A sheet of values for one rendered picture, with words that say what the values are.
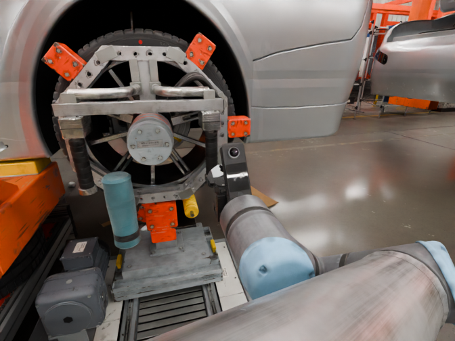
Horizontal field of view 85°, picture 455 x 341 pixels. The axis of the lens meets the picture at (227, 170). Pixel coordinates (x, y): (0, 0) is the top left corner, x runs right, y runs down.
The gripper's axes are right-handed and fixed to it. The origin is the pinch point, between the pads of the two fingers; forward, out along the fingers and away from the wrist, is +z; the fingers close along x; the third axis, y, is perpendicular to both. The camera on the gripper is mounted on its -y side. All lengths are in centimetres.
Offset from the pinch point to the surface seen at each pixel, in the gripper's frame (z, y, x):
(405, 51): 154, -38, 215
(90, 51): 39, -28, -33
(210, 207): 118, 83, 17
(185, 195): 30.2, 23.3, -7.3
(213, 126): 8.5, -8.2, 0.3
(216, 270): 33, 67, 5
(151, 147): 16.0, -1.5, -16.9
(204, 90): 11.7, -17.5, -1.4
